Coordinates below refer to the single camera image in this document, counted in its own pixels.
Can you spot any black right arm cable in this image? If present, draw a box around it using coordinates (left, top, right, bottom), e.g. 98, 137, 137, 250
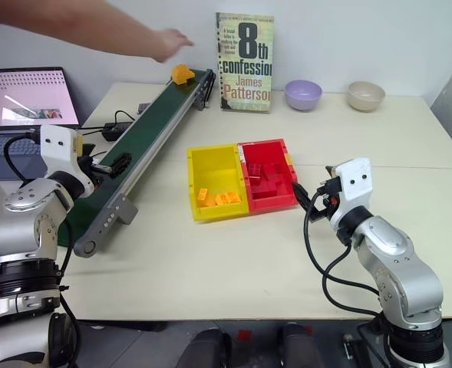
303, 190, 388, 320

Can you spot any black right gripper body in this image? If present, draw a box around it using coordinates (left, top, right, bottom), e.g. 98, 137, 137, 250
308, 175, 342, 222

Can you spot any black power adapter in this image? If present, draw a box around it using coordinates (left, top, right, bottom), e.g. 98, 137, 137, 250
101, 121, 135, 142

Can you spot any open laptop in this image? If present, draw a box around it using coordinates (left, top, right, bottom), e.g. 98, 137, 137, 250
0, 67, 83, 182

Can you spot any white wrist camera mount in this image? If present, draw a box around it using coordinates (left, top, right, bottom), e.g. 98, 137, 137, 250
38, 124, 85, 182
334, 157, 374, 210

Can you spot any red plastic bin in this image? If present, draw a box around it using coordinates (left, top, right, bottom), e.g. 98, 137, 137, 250
236, 137, 301, 214

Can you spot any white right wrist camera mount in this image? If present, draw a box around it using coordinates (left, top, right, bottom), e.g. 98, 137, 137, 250
334, 157, 374, 210

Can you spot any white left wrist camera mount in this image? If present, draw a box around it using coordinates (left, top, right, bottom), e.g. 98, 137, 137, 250
38, 124, 85, 182

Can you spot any person's bare hand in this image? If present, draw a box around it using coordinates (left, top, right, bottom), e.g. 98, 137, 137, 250
153, 28, 196, 64

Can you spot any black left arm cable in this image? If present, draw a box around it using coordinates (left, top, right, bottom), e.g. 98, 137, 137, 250
2, 130, 81, 348

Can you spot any yellow plastic bin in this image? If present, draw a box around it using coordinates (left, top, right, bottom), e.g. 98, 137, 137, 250
186, 143, 250, 224

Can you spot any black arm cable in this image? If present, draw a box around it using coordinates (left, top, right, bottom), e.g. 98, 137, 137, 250
303, 190, 388, 320
2, 130, 81, 348

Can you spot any green conveyor belt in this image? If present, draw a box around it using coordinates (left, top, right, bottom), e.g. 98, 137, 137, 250
55, 68, 217, 258

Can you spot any beige bowl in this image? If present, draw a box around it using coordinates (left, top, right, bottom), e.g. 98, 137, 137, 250
345, 80, 387, 113

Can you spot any black power cable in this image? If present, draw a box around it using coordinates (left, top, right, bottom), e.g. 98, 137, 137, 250
80, 110, 135, 136

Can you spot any purple bowl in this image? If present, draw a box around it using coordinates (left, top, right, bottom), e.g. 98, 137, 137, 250
284, 79, 324, 113

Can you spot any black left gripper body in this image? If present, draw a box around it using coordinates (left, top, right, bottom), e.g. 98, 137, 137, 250
77, 152, 111, 187

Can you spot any dark rounded shape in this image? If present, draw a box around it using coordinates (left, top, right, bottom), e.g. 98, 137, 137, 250
276, 323, 315, 368

